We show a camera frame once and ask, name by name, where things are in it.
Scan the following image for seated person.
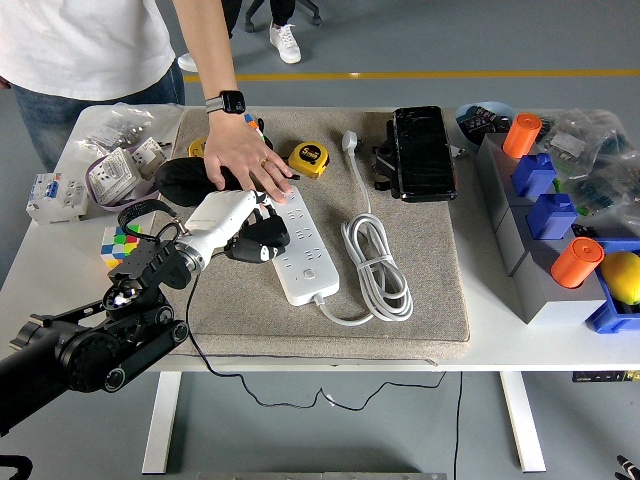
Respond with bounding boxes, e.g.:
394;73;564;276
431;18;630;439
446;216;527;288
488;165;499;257
177;0;303;73

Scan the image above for hanging black cable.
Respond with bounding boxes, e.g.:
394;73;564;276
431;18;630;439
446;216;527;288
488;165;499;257
452;372;465;480

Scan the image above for blue plastic bin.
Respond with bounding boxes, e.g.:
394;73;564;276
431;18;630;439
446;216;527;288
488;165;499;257
584;238;640;335

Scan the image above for white table leg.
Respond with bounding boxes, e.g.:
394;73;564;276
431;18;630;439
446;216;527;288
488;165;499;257
498;371;547;474
141;371;183;475

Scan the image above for white circuit breaker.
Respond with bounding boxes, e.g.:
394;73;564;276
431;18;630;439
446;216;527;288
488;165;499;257
26;171;90;226

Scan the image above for light blue bowl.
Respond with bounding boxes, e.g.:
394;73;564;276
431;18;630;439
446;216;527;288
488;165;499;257
454;101;519;151

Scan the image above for yellow lemon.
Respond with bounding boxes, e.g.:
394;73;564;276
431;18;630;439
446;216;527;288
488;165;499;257
599;251;640;306

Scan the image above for colourful puzzle cube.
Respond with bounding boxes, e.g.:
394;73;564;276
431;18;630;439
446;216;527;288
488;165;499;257
243;112;266;146
101;224;142;269

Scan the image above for black table control panel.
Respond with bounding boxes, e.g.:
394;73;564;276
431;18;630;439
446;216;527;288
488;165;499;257
572;369;640;384

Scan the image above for orange cylinder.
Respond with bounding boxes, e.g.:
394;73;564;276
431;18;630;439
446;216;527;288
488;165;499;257
550;237;606;290
502;113;543;159

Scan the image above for white power strip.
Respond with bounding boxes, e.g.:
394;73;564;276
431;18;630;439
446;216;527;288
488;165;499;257
259;185;342;307

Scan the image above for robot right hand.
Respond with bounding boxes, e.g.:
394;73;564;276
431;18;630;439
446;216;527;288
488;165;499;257
615;454;640;480

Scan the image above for black plug with cord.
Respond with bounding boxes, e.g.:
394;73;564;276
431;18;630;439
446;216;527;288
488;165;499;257
185;212;447;411

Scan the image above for grey holder block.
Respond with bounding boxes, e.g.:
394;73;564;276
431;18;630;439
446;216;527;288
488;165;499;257
474;132;564;234
494;197;609;326

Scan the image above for black cloth pouch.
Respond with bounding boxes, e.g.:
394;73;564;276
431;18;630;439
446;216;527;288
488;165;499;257
154;155;251;206

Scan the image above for white power strip cord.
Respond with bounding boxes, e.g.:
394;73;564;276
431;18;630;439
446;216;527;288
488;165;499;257
312;128;415;327

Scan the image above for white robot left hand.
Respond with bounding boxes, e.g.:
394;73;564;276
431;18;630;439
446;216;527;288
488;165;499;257
182;189;288;264

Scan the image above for clear bag with white label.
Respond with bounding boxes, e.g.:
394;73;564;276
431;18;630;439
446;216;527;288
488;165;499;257
537;109;629;169

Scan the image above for black office chair base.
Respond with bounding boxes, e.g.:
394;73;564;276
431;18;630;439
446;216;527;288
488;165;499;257
243;0;323;34

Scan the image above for black wrist watch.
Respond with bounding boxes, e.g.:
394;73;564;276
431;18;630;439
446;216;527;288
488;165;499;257
204;90;247;116

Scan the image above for black component packets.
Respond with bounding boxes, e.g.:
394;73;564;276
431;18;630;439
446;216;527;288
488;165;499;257
459;107;515;146

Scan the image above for small white socket plate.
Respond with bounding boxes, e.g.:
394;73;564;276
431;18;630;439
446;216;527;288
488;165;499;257
130;136;170;180

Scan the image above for thin black strap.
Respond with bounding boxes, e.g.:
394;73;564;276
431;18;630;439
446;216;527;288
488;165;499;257
258;118;303;181

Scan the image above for glossy black case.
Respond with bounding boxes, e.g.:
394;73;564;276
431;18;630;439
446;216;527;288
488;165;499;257
392;105;459;203

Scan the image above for clear bag of screws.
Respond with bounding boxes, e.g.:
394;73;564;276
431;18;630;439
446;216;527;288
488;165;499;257
74;102;184;161

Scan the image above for large white socket plate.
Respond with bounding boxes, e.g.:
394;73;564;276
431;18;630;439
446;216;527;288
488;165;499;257
89;147;145;206

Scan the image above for blue plastic block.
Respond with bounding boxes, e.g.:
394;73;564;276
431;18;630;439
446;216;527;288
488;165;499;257
526;193;579;241
510;152;557;199

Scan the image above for standing person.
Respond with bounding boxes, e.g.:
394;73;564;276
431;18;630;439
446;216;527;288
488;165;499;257
0;0;296;204

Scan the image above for yellow tape measure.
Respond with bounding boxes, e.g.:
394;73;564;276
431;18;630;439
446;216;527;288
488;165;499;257
287;141;331;180

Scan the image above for clear bag of dark parts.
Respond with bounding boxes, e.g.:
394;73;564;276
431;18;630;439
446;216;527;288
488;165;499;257
564;147;640;231

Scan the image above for person's left hand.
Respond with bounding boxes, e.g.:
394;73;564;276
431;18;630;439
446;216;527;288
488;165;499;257
203;112;294;204

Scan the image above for grey-brown mat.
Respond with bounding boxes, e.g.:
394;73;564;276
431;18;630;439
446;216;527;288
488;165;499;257
122;105;472;362

